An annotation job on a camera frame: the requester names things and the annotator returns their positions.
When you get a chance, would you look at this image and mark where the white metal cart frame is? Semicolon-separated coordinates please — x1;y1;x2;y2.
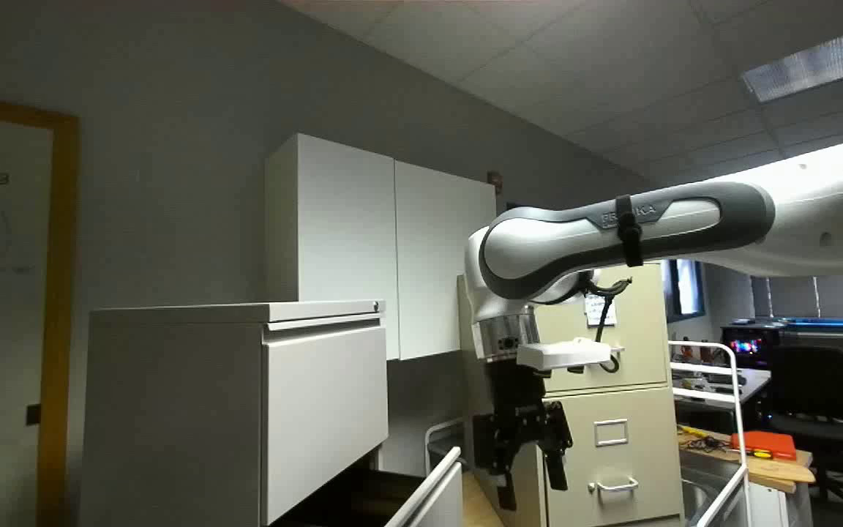
668;336;753;527

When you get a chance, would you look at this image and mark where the small grey drawer cabinet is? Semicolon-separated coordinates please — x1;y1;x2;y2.
78;298;393;527

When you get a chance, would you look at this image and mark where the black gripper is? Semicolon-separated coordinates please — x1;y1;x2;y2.
472;361;578;514

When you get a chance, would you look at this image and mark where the beige metal filing cabinet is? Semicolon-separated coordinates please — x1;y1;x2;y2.
526;260;687;527

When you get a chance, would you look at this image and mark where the grey drawer with bar handle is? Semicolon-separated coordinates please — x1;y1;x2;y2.
383;443;468;527

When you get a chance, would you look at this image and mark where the paper label on filing cabinet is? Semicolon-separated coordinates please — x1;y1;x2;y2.
582;291;621;332

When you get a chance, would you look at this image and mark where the orange tool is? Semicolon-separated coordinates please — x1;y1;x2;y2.
739;432;799;464

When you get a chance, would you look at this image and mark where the black office chair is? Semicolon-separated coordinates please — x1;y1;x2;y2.
766;347;843;503

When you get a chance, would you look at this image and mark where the whiteboard with wooden frame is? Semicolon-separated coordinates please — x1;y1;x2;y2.
0;92;81;527

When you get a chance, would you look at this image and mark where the dark computer monitor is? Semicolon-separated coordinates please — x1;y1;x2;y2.
721;322;781;369

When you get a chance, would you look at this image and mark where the white wall cabinet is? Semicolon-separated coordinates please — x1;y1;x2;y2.
263;132;497;363

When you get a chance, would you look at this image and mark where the dark window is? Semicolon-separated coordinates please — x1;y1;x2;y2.
668;259;708;322

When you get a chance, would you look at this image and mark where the ceiling light panel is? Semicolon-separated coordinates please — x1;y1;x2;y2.
740;17;843;105

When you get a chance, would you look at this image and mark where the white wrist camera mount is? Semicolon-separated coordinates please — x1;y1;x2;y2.
519;334;627;376

